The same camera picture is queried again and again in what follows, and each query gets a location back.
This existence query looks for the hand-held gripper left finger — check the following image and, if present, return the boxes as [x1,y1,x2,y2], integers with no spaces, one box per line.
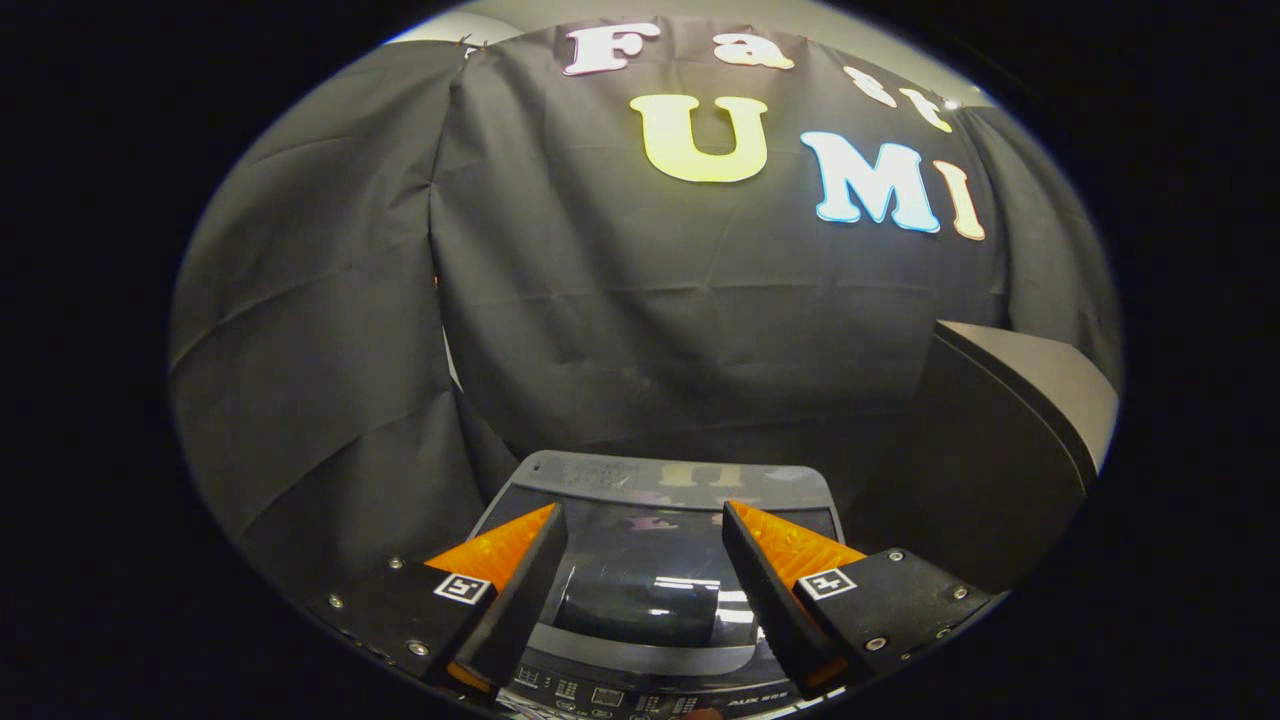
[300,502,571,701]

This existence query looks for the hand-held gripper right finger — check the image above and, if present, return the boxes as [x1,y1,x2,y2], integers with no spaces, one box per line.
[720,500,1011,699]

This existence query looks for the grey washing machine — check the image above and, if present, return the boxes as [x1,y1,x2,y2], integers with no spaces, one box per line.
[468,450,851,720]

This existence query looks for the grey cabinet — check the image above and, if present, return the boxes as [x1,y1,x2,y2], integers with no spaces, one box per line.
[850,320,1119,593]

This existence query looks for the black backdrop cloth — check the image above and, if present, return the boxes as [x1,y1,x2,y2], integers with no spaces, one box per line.
[168,15,1123,601]

